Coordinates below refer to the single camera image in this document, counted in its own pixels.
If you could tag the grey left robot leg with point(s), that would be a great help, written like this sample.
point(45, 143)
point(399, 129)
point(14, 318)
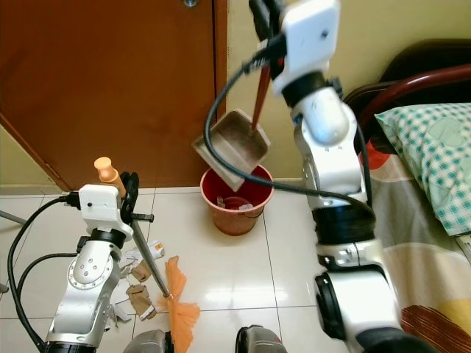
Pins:
point(149, 343)

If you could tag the orange bristle broom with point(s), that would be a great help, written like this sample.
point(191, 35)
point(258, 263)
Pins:
point(182, 312)

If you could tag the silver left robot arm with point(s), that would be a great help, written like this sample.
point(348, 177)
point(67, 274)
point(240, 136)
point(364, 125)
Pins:
point(85, 287)

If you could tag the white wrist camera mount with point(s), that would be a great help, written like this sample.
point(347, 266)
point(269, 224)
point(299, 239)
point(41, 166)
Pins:
point(313, 37)
point(99, 204)

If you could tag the beige patterned bedsheet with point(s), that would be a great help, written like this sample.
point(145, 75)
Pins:
point(427, 279)

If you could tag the white torn paper scrap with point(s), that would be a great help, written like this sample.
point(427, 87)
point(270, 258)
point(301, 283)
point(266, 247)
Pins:
point(119, 312)

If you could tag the red plastic bucket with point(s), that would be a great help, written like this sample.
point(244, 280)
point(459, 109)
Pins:
point(237, 217)

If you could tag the silver door knob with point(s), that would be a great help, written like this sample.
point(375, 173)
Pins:
point(191, 2)

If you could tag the brown wooden door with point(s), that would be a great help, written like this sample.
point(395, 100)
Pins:
point(110, 81)

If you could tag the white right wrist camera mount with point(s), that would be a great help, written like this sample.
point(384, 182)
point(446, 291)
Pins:
point(313, 37)

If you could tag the white paper box scrap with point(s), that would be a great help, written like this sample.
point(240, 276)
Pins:
point(155, 249)

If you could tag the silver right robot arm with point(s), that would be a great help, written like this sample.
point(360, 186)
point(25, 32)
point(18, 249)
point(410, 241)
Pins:
point(338, 184)

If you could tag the dark wooden bed headboard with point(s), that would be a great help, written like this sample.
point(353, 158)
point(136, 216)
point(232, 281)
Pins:
point(412, 70)

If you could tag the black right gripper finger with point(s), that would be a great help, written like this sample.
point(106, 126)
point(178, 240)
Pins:
point(275, 18)
point(259, 18)

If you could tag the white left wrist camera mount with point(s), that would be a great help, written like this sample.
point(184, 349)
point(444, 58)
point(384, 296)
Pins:
point(99, 204)

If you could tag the red orange cloth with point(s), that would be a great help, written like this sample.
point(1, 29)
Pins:
point(377, 157)

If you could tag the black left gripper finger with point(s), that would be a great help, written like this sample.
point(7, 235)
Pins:
point(130, 182)
point(144, 217)

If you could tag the brown dustpan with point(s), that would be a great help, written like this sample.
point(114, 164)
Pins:
point(228, 151)

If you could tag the grey robot leg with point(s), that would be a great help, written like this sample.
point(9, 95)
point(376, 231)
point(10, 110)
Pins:
point(149, 343)
point(261, 340)

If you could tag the small brown cardboard scrap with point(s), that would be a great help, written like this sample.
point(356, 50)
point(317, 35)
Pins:
point(140, 272)

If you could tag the grey metal chair leg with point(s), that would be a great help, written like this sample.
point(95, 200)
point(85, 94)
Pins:
point(11, 218)
point(3, 287)

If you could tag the grey right robot leg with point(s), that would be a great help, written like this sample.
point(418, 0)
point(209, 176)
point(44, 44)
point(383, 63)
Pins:
point(261, 340)

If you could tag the green checked pillow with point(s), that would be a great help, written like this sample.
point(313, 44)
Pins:
point(430, 154)

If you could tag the white litter in bucket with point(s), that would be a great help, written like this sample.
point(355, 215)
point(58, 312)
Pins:
point(240, 208)

